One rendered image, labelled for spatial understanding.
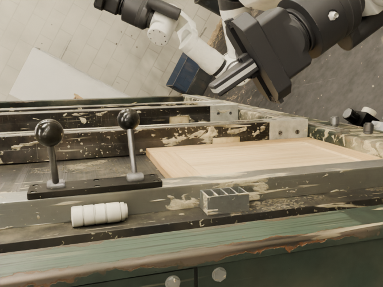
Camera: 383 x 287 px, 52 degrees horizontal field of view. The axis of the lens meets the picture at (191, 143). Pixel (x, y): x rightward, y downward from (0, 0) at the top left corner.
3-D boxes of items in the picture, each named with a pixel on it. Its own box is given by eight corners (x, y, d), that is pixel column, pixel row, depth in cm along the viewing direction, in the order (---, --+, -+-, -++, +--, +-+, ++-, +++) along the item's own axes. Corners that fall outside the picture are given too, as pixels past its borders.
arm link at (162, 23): (143, 13, 121) (176, 28, 122) (129, 36, 116) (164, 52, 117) (149, -17, 112) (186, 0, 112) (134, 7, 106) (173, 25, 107)
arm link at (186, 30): (158, 9, 120) (191, 37, 125) (146, 29, 115) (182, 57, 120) (168, -2, 115) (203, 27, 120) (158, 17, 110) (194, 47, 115)
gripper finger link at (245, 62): (209, 90, 52) (246, 63, 52) (218, 91, 49) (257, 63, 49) (203, 80, 51) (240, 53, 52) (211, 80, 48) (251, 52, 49)
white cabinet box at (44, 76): (192, 131, 492) (33, 46, 425) (170, 172, 496) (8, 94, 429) (180, 123, 550) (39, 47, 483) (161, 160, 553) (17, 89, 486)
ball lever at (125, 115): (149, 181, 62) (139, 103, 66) (125, 184, 61) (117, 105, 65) (146, 187, 65) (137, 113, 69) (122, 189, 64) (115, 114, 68)
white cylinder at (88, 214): (72, 230, 56) (128, 224, 58) (70, 210, 55) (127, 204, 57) (72, 222, 59) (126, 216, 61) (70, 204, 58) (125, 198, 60)
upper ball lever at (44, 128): (70, 199, 60) (62, 129, 51) (43, 201, 59) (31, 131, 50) (69, 181, 63) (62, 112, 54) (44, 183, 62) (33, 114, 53)
